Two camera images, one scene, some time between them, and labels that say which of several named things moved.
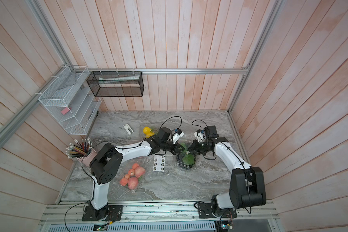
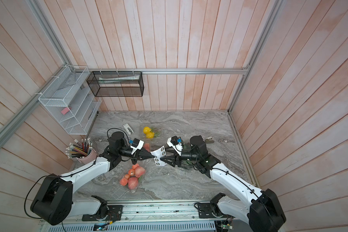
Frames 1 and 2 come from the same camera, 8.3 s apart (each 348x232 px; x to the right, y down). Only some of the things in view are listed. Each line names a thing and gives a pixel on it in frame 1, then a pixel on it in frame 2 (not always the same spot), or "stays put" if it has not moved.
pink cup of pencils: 81,149 stays put
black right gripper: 195,149 -> 175,160
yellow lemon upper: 147,130 stays put
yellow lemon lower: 148,135 stays put
